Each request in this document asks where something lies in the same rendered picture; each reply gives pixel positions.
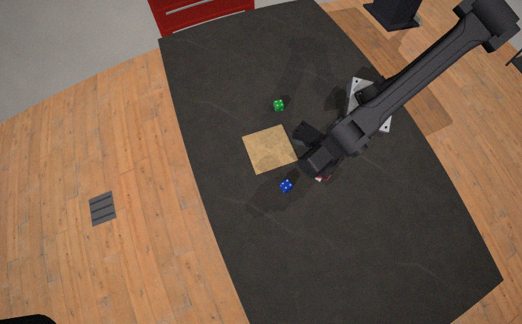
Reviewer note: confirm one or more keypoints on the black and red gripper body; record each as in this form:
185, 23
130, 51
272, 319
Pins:
331, 168

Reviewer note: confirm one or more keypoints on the blue dice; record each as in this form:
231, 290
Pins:
286, 185

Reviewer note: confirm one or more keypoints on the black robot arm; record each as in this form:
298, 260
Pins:
489, 23

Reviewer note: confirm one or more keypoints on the tan flat mat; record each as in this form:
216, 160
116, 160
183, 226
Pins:
269, 149

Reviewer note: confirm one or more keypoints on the green dice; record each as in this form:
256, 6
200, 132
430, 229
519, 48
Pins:
278, 105

